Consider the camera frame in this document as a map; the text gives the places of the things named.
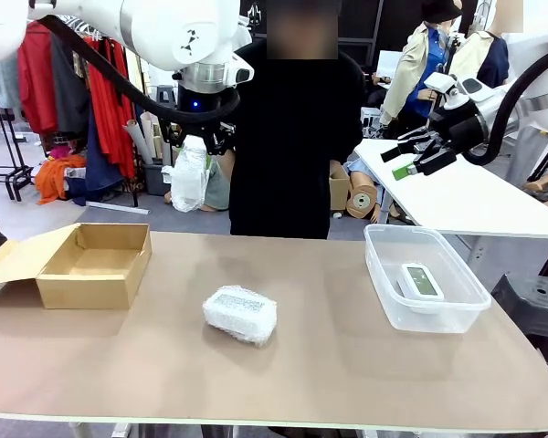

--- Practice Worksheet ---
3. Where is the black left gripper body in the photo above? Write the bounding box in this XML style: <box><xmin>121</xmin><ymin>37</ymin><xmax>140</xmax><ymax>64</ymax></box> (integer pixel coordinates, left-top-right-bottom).
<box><xmin>171</xmin><ymin>89</ymin><xmax>238</xmax><ymax>133</ymax></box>

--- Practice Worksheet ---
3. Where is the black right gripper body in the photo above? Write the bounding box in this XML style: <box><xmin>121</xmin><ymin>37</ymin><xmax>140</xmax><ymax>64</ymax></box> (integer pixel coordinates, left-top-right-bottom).
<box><xmin>433</xmin><ymin>102</ymin><xmax>488</xmax><ymax>151</ymax></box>

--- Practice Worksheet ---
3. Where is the bubble-wrapped clock with tail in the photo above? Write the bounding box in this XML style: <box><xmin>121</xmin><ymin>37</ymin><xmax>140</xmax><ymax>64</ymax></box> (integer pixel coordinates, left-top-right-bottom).
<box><xmin>161</xmin><ymin>134</ymin><xmax>210</xmax><ymax>214</ymax></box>

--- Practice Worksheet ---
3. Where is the white unwrapped digital clock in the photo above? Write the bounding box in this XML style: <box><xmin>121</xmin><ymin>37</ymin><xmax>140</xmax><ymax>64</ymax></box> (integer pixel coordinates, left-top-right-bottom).
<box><xmin>395</xmin><ymin>263</ymin><xmax>445</xmax><ymax>316</ymax></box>

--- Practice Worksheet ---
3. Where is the bubble-wrapped clock showing label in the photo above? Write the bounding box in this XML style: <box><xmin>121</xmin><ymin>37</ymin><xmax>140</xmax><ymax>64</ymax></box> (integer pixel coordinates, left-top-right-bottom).
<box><xmin>202</xmin><ymin>286</ymin><xmax>279</xmax><ymax>349</ymax></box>

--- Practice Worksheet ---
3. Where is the person's right forearm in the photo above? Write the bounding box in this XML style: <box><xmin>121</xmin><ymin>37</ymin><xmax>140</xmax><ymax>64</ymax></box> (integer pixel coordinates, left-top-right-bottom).
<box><xmin>219</xmin><ymin>150</ymin><xmax>237</xmax><ymax>180</ymax></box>

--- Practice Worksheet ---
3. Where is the wide beige paper roll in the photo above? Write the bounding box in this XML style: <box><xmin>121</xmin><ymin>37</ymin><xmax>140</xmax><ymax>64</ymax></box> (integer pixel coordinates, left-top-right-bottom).
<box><xmin>139</xmin><ymin>111</ymin><xmax>162</xmax><ymax>161</ymax></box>

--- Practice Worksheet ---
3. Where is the small black step stool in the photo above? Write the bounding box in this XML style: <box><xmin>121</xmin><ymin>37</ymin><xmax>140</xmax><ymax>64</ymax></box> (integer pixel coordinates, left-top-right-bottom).
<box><xmin>154</xmin><ymin>85</ymin><xmax>179</xmax><ymax>110</ymax></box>

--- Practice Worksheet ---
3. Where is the tilted grey paper roll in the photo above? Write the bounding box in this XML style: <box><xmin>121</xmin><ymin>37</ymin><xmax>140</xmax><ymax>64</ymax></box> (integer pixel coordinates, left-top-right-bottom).
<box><xmin>121</xmin><ymin>119</ymin><xmax>154</xmax><ymax>166</ymax></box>

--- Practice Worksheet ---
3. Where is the white boxy appliance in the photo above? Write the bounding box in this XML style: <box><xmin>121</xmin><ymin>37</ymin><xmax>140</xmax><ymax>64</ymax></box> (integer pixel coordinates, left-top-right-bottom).
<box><xmin>360</xmin><ymin>108</ymin><xmax>385</xmax><ymax>138</ymax></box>

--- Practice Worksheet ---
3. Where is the lying mannequin in grey top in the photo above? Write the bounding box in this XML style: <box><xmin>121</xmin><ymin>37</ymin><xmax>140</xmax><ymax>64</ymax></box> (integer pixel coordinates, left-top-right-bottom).
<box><xmin>163</xmin><ymin>157</ymin><xmax>232</xmax><ymax>214</ymax></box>

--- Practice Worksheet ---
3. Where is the lying mannequin in light blue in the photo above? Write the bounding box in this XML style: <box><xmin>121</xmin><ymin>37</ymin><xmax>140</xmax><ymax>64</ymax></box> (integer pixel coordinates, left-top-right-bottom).
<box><xmin>346</xmin><ymin>157</ymin><xmax>415</xmax><ymax>225</ymax></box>

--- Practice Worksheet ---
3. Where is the dark grey storage bin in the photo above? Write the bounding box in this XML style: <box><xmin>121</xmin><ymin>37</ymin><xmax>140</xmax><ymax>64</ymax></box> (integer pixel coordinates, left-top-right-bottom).
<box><xmin>143</xmin><ymin>162</ymin><xmax>173</xmax><ymax>197</ymax></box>

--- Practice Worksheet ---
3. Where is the white work table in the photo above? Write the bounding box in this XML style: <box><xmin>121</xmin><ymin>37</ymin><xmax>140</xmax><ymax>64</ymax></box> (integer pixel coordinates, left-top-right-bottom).
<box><xmin>353</xmin><ymin>138</ymin><xmax>548</xmax><ymax>266</ymax></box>

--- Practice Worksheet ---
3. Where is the long red hanging dress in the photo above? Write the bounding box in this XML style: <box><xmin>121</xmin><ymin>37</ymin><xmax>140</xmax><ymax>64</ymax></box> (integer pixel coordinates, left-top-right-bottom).
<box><xmin>84</xmin><ymin>36</ymin><xmax>137</xmax><ymax>182</ymax></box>

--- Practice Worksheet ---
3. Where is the cream hanging garment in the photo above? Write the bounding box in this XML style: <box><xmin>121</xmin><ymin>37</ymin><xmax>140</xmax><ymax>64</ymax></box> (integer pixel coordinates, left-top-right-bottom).
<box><xmin>125</xmin><ymin>47</ymin><xmax>150</xmax><ymax>101</ymax></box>

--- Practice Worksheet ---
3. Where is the kraft paper roll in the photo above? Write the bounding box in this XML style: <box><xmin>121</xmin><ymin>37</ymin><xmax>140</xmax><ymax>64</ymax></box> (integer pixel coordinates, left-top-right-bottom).
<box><xmin>345</xmin><ymin>171</ymin><xmax>379</xmax><ymax>221</ymax></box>

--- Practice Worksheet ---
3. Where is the mannequin in navy top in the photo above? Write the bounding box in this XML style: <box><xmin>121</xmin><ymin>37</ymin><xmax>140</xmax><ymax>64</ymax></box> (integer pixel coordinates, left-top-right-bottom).
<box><xmin>451</xmin><ymin>0</ymin><xmax>512</xmax><ymax>92</ymax></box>

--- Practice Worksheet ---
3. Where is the person in black sweater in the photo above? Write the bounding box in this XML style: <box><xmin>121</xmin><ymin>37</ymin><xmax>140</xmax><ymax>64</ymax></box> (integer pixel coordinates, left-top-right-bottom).
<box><xmin>227</xmin><ymin>0</ymin><xmax>365</xmax><ymax>241</ymax></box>

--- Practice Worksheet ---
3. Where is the mannequin with black hat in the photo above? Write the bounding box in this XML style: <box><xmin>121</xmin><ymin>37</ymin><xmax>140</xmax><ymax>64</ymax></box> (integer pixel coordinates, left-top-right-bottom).
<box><xmin>378</xmin><ymin>0</ymin><xmax>462</xmax><ymax>141</ymax></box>

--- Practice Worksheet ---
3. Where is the small brown cardboard box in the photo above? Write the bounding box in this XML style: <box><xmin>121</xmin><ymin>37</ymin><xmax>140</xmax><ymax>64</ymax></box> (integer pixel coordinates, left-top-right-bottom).
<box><xmin>329</xmin><ymin>162</ymin><xmax>351</xmax><ymax>212</ymax></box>

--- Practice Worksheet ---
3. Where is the navy blue cloth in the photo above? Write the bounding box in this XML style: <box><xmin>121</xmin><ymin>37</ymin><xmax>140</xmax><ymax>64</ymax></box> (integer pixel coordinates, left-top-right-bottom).
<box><xmin>66</xmin><ymin>109</ymin><xmax>125</xmax><ymax>206</ymax></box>

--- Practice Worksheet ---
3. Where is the dark grey hanging garment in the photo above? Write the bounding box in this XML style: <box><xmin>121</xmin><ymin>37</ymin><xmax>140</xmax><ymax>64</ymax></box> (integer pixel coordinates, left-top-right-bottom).
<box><xmin>49</xmin><ymin>36</ymin><xmax>91</xmax><ymax>142</ymax></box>

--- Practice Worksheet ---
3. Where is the orange cloth pile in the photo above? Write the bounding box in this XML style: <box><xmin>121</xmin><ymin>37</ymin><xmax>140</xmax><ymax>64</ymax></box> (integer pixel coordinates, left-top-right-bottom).
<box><xmin>35</xmin><ymin>154</ymin><xmax>88</xmax><ymax>206</ymax></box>

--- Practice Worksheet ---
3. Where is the clear plastic container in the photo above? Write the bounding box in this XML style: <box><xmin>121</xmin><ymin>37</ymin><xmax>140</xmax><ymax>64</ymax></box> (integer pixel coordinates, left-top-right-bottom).
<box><xmin>363</xmin><ymin>224</ymin><xmax>492</xmax><ymax>335</ymax></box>

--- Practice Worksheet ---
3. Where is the open brown cardboard box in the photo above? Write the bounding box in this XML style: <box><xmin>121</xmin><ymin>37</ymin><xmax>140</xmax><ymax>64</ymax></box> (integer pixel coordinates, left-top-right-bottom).
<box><xmin>0</xmin><ymin>222</ymin><xmax>153</xmax><ymax>310</ymax></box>

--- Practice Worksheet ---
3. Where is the pale blue-grey hanging hoodie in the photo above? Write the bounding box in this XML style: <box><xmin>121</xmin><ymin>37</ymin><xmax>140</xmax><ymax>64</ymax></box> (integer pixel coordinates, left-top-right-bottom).
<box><xmin>0</xmin><ymin>61</ymin><xmax>24</xmax><ymax>110</ymax></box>

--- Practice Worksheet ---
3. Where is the black plastic stool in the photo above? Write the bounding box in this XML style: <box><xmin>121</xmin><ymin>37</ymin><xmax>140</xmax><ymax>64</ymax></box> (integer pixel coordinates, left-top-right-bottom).
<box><xmin>490</xmin><ymin>273</ymin><xmax>548</xmax><ymax>364</ymax></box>

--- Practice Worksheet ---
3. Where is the black right arm hose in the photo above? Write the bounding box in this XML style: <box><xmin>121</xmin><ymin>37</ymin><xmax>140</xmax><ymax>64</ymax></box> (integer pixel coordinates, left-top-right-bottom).
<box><xmin>463</xmin><ymin>47</ymin><xmax>548</xmax><ymax>166</ymax></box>

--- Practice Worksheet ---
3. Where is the black arm hose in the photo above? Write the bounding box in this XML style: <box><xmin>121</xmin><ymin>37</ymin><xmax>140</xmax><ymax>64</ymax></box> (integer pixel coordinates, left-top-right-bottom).
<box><xmin>29</xmin><ymin>0</ymin><xmax>241</xmax><ymax>127</ymax></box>
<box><xmin>463</xmin><ymin>47</ymin><xmax>548</xmax><ymax>166</ymax></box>

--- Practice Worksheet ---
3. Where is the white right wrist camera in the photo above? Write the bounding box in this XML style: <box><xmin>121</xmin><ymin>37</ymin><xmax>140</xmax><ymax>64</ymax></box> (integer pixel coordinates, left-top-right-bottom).
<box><xmin>423</xmin><ymin>71</ymin><xmax>468</xmax><ymax>110</ymax></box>

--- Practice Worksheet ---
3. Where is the black left arm hose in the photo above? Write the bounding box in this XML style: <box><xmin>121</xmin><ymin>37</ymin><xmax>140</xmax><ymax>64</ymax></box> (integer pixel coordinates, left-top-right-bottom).
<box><xmin>29</xmin><ymin>0</ymin><xmax>241</xmax><ymax>127</ymax></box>

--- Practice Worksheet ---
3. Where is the white floor rail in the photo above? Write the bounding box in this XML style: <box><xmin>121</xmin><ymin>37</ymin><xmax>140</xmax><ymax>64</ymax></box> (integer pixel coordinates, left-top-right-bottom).
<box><xmin>87</xmin><ymin>200</ymin><xmax>151</xmax><ymax>215</ymax></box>

